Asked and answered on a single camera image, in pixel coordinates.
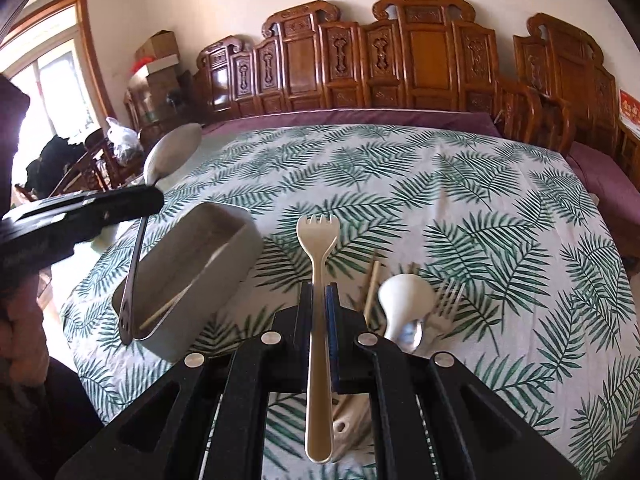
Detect cream plastic fork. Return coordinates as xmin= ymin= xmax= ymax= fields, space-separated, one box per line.
xmin=296 ymin=216 xmax=340 ymax=464

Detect person's left hand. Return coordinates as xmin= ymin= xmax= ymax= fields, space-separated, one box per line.
xmin=1 ymin=275 xmax=49 ymax=387

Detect carved wooden bench back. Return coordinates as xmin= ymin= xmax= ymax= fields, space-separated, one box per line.
xmin=194 ymin=0 xmax=639 ymax=180

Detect small steel spoon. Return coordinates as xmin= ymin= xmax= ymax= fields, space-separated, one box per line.
xmin=396 ymin=318 xmax=424 ymax=354

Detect white plastic bag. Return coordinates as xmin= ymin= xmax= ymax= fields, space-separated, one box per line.
xmin=106 ymin=117 xmax=143 ymax=167

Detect dark brown wooden chopstick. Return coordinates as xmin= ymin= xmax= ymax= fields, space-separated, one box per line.
xmin=352 ymin=249 xmax=378 ymax=312

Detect person's left forearm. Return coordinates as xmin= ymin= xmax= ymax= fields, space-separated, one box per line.
xmin=1 ymin=360 xmax=104 ymax=479

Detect wooden side chair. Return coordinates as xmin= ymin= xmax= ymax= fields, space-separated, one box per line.
xmin=14 ymin=128 xmax=143 ymax=202

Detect large steel spoon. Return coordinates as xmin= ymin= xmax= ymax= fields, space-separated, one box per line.
xmin=118 ymin=122 xmax=203 ymax=346

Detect cream plastic soup spoon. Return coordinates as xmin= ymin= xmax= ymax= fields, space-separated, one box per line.
xmin=332 ymin=273 xmax=436 ymax=462

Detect light bamboo chopstick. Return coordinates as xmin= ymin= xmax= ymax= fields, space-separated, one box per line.
xmin=362 ymin=259 xmax=381 ymax=324

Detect palm leaf tablecloth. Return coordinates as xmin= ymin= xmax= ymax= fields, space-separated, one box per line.
xmin=60 ymin=122 xmax=632 ymax=480

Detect stacked cardboard boxes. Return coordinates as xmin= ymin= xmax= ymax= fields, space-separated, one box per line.
xmin=124 ymin=30 xmax=181 ymax=128

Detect grey rectangular utensil tray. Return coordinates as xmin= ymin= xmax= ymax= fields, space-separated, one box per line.
xmin=132 ymin=202 xmax=262 ymax=362

